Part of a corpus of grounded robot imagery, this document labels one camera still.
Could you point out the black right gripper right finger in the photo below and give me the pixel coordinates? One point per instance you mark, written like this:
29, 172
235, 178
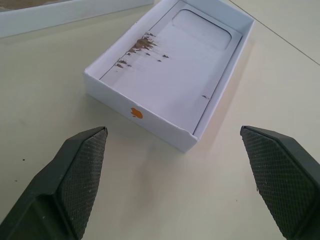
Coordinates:
280, 180

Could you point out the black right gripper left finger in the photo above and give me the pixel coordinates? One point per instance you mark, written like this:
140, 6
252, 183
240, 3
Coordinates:
62, 185

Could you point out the white phone box base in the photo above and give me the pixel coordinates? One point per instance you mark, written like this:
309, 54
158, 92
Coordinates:
172, 75

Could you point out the white box lid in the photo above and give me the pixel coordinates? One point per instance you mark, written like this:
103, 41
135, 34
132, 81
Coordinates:
62, 13

